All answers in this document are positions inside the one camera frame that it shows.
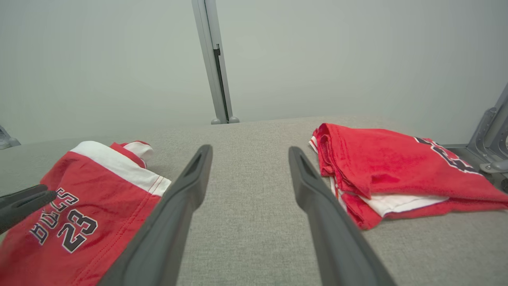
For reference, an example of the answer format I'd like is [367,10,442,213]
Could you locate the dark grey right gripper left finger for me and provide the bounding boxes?
[99,144,214,286]

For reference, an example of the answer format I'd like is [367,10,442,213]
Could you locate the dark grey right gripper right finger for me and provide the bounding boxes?
[289,146,397,286]

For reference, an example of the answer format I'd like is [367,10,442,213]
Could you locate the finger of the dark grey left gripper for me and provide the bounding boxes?
[0,185,48,209]
[0,191,57,235]

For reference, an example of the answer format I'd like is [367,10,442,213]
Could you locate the red Bulls 23 jersey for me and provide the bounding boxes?
[0,140,172,286]

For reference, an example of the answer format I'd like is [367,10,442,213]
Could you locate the grey metal bracket frame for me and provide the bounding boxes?
[443,83,508,193]

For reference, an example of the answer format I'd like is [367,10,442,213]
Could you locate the large red white-trimmed shirt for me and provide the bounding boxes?
[310,123,508,231]

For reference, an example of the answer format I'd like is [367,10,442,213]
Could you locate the grey partition post with feet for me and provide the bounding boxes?
[192,0,240,125]

